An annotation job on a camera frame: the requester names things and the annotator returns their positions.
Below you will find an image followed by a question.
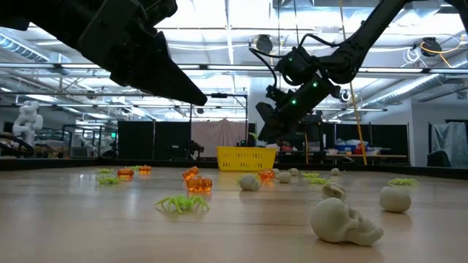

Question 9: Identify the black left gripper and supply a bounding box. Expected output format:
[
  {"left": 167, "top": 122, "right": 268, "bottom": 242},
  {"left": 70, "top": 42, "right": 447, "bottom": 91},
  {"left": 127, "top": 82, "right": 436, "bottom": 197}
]
[{"left": 75, "top": 0, "right": 208, "bottom": 107}]

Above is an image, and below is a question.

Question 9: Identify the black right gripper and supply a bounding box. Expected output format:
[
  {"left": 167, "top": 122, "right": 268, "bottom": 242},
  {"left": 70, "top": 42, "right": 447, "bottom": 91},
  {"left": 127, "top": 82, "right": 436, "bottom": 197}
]
[{"left": 254, "top": 74, "right": 340, "bottom": 145}]

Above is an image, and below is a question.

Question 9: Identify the white pillar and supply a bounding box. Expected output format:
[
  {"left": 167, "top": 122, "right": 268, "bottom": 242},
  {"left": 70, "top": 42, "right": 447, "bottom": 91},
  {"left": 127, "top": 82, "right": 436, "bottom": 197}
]
[{"left": 248, "top": 76, "right": 278, "bottom": 149}]

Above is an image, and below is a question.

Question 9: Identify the yellow plastic basket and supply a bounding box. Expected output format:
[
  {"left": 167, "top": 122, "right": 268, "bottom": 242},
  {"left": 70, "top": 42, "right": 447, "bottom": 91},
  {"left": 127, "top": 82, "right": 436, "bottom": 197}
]
[{"left": 216, "top": 146, "right": 279, "bottom": 172}]

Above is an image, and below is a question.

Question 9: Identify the beige curtain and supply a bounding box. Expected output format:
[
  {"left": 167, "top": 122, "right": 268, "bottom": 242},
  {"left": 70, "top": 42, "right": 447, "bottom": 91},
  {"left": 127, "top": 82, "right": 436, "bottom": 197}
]
[{"left": 190, "top": 118, "right": 250, "bottom": 161}]

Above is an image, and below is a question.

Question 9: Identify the black partition panel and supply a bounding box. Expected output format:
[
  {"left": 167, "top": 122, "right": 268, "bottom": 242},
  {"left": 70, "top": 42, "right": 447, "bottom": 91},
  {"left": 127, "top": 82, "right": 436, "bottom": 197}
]
[{"left": 117, "top": 120, "right": 192, "bottom": 161}]

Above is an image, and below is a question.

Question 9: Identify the black framed workcell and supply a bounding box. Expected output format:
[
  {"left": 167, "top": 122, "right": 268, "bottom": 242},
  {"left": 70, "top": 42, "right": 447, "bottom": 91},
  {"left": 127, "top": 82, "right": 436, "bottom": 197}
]
[{"left": 61, "top": 123, "right": 118, "bottom": 159}]

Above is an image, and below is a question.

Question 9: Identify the wooden side table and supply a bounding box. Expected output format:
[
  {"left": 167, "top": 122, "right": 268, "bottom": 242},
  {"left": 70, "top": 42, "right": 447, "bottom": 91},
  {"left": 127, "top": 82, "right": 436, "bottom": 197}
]
[{"left": 324, "top": 153, "right": 409, "bottom": 165}]

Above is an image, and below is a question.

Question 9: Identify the white robot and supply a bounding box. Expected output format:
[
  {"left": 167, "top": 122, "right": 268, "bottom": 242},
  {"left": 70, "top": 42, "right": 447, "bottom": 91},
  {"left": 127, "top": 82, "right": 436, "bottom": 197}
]
[{"left": 12, "top": 100, "right": 45, "bottom": 148}]

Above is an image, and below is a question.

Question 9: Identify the black chair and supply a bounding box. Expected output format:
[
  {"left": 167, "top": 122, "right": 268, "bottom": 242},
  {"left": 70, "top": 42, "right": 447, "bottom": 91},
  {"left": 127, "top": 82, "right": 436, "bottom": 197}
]
[{"left": 426, "top": 150, "right": 453, "bottom": 168}]

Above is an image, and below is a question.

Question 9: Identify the grey cloth cover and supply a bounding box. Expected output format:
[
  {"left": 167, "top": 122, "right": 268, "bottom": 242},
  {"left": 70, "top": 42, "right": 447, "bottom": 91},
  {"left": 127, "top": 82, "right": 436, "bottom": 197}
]
[{"left": 430, "top": 121, "right": 468, "bottom": 168}]

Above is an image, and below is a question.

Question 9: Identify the black stand frame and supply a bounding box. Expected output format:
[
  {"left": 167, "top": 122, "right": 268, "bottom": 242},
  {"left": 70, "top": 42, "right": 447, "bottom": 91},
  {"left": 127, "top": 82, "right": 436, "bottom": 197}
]
[{"left": 187, "top": 91, "right": 249, "bottom": 161}]

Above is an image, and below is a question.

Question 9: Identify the black ceiling cable reel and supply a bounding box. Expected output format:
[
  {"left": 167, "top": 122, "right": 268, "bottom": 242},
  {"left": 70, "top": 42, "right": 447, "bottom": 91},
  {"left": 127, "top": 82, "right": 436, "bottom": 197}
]
[
  {"left": 254, "top": 34, "right": 274, "bottom": 56},
  {"left": 420, "top": 36, "right": 443, "bottom": 58}
]

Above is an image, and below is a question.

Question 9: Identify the yellow cable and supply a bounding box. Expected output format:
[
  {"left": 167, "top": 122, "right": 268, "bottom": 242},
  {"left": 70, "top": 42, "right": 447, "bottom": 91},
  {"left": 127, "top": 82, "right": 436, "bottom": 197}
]
[{"left": 338, "top": 0, "right": 368, "bottom": 166}]

